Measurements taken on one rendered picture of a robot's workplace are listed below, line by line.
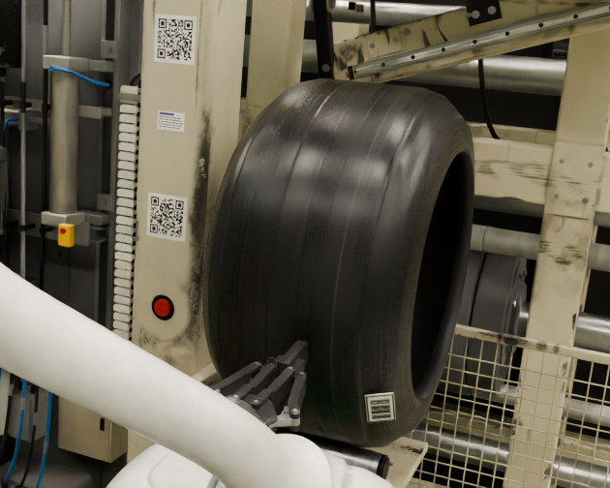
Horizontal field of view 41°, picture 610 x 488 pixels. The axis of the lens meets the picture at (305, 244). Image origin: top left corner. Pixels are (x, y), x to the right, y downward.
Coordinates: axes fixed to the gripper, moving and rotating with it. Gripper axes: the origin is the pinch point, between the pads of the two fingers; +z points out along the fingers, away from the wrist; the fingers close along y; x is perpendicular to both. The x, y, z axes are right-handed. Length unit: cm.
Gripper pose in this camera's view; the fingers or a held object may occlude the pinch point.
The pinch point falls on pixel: (292, 361)
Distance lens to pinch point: 109.1
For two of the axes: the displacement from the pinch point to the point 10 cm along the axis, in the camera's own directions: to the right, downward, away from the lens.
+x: -0.3, 9.4, 3.5
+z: 3.8, -3.1, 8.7
